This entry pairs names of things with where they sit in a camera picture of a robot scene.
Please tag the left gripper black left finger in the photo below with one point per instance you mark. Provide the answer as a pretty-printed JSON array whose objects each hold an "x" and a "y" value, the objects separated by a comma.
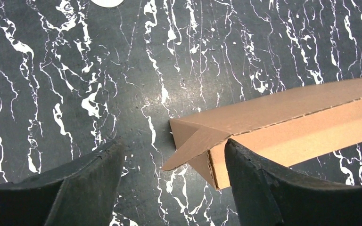
[{"x": 81, "y": 192}]

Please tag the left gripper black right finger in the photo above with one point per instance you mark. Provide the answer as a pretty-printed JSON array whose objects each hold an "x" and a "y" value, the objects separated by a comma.
[{"x": 269, "y": 194}]

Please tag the brown cardboard box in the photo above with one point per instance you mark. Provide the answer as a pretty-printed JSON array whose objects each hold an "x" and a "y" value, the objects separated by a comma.
[{"x": 288, "y": 127}]

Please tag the teal white packaged item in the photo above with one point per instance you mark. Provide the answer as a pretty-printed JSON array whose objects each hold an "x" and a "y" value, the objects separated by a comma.
[{"x": 108, "y": 3}]

